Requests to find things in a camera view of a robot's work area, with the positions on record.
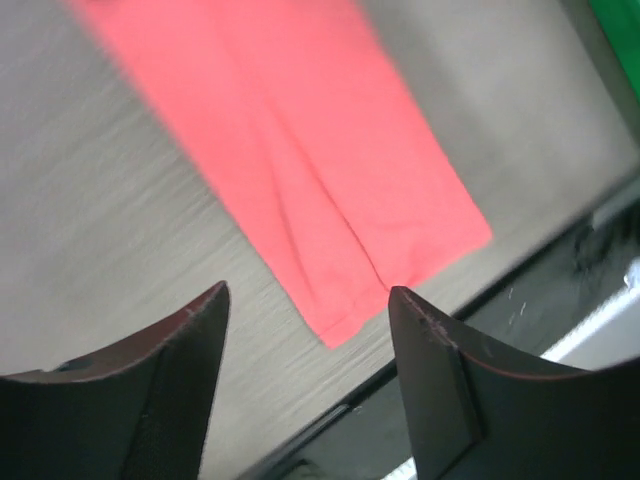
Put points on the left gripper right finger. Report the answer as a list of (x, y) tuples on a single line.
[(477, 408)]

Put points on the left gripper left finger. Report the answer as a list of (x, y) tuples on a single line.
[(137, 409)]

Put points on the salmon pink t shirt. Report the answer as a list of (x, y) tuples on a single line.
[(307, 134)]

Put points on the green plastic bin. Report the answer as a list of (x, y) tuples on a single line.
[(619, 19)]

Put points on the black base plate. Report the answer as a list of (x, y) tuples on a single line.
[(574, 302)]

